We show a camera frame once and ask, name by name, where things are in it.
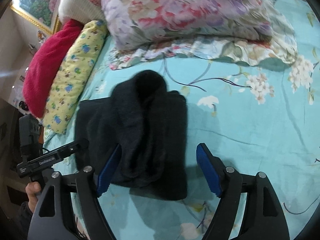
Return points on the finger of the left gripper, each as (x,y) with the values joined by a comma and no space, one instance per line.
(72,148)

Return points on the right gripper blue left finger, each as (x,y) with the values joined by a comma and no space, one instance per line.
(90,185)

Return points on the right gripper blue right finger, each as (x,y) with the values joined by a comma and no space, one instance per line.
(226,183)

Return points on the black fleece pants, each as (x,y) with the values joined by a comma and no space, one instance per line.
(149,122)

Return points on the person left hand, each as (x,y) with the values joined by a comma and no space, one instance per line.
(32,190)

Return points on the yellow cartoon bolster pillow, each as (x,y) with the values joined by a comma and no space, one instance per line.
(73,75)

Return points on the person left black sleeve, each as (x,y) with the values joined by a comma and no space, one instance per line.
(22,220)

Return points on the light blue floral bedsheet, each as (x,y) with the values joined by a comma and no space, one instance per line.
(262,118)

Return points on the red fleece blanket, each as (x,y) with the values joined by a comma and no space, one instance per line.
(45,64)

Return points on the striped beige headboard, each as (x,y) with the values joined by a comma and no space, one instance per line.
(82,11)

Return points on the gold framed landscape painting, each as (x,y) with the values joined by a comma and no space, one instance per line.
(41,13)

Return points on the floral purple pink pillow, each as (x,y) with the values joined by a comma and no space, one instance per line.
(248,31)

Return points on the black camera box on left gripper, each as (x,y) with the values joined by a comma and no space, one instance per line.
(30,130)

